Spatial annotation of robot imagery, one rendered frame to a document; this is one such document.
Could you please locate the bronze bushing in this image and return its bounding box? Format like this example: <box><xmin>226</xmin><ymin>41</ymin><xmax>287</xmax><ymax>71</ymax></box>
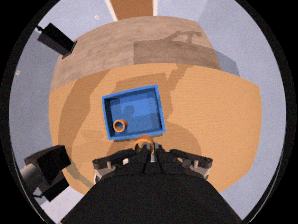
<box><xmin>113</xmin><ymin>119</ymin><xmax>128</xmax><ymax>132</ymax></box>
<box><xmin>133</xmin><ymin>134</ymin><xmax>154</xmax><ymax>156</ymax></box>

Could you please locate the dark blue open crate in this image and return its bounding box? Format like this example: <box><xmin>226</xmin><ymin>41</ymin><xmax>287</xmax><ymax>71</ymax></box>
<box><xmin>102</xmin><ymin>84</ymin><xmax>166</xmax><ymax>140</ymax></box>

